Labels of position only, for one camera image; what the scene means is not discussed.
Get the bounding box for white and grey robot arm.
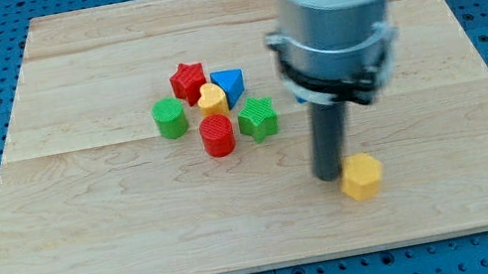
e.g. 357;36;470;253
266;0;396;111

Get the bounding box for blue cube block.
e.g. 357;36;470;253
296;95;306;104

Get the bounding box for yellow hexagon block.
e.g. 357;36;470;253
340;152;383;202

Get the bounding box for green star block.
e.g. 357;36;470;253
237;96;280;143

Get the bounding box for red cylinder block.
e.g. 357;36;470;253
199;114;236;158

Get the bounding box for yellow heart block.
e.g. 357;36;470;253
197;82;230;117

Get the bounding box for blue triangle block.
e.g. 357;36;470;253
210;68;245;109

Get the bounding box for green cylinder block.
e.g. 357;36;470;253
151;97;188;139

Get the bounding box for red star block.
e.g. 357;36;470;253
170;63;207;106

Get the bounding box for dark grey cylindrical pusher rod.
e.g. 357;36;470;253
309;102;346;182

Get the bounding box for light wooden board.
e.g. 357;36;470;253
0;0;488;274

